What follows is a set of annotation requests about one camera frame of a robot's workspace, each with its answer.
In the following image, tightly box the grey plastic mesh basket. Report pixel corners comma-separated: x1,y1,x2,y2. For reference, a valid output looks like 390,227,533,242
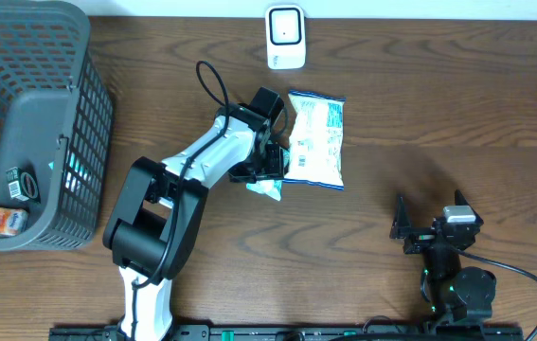
0,1,114,251

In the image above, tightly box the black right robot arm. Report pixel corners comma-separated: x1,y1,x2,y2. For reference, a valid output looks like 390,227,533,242
389,190,496,334

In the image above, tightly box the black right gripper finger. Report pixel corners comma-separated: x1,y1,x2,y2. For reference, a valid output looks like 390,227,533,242
454,189,470,206
389,195,412,240

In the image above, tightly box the orange tissue pack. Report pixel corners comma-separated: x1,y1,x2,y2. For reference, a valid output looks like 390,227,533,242
0,207,28,237

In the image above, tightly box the cream blue snack bag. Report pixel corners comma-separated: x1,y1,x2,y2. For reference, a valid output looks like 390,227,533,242
284,90,346,190

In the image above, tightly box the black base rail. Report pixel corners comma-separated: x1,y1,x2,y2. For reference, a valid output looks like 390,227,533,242
49,323,525,341

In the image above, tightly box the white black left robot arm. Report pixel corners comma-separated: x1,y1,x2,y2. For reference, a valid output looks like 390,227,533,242
102,102,288,340

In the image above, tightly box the teal green wipes pack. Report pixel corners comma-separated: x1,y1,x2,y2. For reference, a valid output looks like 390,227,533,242
246,180,282,201

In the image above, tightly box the small green black box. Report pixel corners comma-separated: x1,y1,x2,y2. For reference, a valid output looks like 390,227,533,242
6,167,40,202

